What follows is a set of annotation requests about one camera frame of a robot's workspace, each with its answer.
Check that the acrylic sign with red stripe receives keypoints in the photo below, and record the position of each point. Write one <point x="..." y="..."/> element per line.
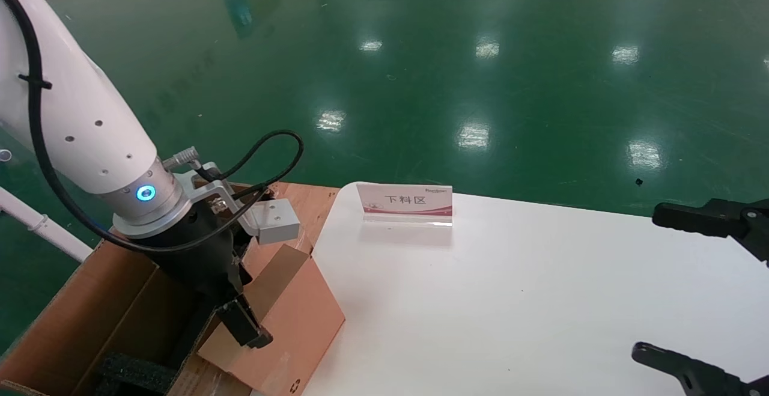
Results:
<point x="408" y="201"/>

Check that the black foam padding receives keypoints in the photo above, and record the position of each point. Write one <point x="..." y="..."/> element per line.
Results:
<point x="132" y="375"/>

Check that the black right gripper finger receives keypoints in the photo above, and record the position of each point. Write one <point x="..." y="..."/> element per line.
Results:
<point x="709" y="219"/>
<point x="697" y="378"/>

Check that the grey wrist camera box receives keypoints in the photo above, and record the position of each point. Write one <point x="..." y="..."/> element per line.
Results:
<point x="273" y="222"/>

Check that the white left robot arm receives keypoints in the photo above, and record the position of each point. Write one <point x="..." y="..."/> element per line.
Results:
<point x="72" y="113"/>

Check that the white pipe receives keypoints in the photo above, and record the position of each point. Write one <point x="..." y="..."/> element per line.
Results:
<point x="42" y="225"/>

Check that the small cardboard box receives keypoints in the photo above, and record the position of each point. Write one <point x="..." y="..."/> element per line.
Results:
<point x="300" y="312"/>

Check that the large cardboard box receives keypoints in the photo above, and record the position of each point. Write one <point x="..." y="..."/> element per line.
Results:
<point x="90" y="300"/>

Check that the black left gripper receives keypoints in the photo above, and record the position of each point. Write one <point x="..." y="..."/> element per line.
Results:
<point x="198" y="252"/>

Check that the small round grey object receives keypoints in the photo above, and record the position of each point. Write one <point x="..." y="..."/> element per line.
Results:
<point x="5" y="155"/>

